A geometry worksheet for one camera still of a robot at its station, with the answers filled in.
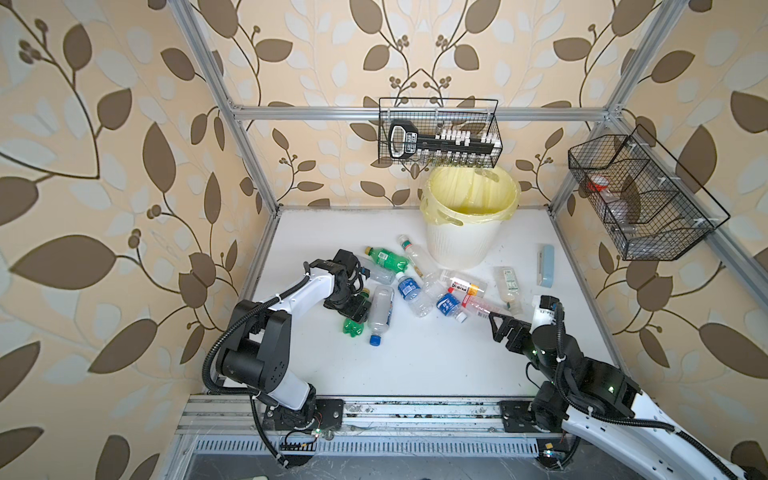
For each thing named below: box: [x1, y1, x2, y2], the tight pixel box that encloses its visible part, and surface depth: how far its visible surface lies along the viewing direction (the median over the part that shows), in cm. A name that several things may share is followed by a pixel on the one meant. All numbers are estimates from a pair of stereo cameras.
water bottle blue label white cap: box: [395, 271, 434, 317], surface depth 95 cm
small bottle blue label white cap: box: [436, 293, 468, 323], surface depth 90 cm
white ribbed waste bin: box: [421, 210, 511, 270], surface depth 92 cm
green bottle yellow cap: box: [364, 246, 410, 273], surface depth 101 cm
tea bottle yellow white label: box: [440, 269, 487, 297], surface depth 96 cm
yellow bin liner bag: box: [420, 166, 521, 226], surface depth 98 cm
